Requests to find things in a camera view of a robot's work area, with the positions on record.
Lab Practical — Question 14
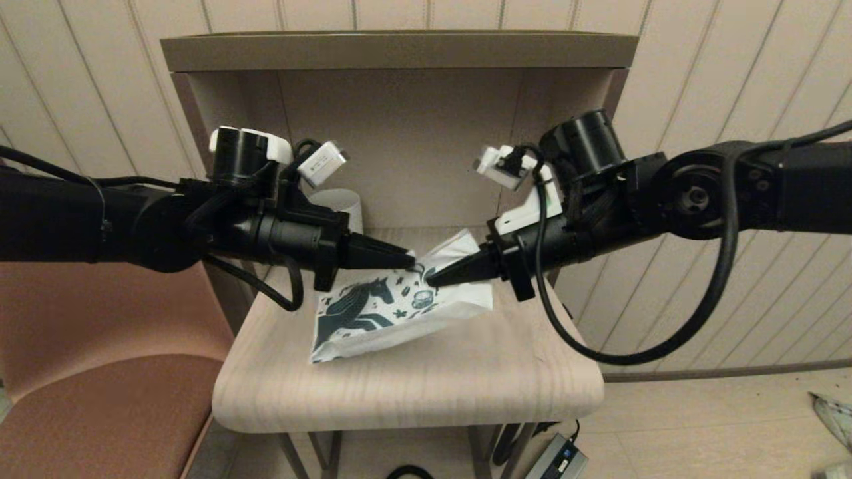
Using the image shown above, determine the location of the grey crumpled floor object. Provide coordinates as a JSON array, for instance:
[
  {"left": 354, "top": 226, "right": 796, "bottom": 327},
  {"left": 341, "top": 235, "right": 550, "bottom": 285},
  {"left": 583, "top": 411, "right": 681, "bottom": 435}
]
[{"left": 807, "top": 393, "right": 852, "bottom": 454}]

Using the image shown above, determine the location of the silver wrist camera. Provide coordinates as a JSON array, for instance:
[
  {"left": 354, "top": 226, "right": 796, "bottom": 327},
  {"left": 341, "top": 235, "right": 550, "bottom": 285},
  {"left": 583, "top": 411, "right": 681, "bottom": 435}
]
[
  {"left": 286, "top": 140, "right": 349, "bottom": 200},
  {"left": 473, "top": 144, "right": 564, "bottom": 236}
]

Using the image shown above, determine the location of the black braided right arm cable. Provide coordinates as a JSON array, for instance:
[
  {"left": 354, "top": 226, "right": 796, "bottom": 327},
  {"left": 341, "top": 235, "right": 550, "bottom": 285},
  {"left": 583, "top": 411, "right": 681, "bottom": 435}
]
[{"left": 564, "top": 174, "right": 630, "bottom": 230}]

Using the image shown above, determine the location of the beige wooden table with hutch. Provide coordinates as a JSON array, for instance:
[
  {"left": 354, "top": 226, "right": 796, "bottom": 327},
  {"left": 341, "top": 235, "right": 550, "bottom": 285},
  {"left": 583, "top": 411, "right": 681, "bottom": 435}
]
[{"left": 158, "top": 30, "right": 640, "bottom": 479}]

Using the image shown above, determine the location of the white horse print pouch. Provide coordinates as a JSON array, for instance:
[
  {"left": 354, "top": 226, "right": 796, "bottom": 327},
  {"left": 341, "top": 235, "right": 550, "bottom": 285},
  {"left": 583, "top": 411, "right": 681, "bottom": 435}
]
[{"left": 310, "top": 228, "right": 495, "bottom": 365}]

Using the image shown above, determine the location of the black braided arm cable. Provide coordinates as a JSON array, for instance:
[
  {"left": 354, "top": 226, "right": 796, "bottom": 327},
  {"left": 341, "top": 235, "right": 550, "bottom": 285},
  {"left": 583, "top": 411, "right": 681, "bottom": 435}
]
[
  {"left": 203, "top": 249, "right": 305, "bottom": 313},
  {"left": 564, "top": 174, "right": 630, "bottom": 230}
]

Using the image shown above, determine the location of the white ribbed ceramic mug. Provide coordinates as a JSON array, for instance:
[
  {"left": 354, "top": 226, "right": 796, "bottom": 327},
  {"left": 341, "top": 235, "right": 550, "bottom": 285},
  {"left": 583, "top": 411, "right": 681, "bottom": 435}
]
[{"left": 310, "top": 188, "right": 364, "bottom": 235}]

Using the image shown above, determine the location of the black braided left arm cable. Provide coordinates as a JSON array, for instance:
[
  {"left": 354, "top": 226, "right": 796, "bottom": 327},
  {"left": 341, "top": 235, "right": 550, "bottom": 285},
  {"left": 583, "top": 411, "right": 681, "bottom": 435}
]
[{"left": 203, "top": 249, "right": 305, "bottom": 313}]

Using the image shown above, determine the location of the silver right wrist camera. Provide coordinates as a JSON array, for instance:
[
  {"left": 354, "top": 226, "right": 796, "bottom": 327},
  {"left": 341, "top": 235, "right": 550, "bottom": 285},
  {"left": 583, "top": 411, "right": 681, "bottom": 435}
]
[{"left": 473, "top": 144, "right": 564, "bottom": 236}]

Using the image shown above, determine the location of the black left camera cable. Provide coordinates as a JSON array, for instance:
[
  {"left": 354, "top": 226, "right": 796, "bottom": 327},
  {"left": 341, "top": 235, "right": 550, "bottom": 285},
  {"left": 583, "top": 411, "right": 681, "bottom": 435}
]
[{"left": 0, "top": 138, "right": 321, "bottom": 190}]

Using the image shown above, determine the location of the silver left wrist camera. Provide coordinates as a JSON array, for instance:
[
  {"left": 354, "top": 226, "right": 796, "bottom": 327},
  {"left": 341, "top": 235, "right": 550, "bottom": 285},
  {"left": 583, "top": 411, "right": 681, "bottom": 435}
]
[{"left": 286, "top": 140, "right": 349, "bottom": 200}]

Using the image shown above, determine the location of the thick black right camera cable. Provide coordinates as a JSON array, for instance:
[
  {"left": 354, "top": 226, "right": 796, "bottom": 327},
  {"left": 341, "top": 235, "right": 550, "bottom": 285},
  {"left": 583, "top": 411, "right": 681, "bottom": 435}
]
[{"left": 509, "top": 118, "right": 852, "bottom": 366}]

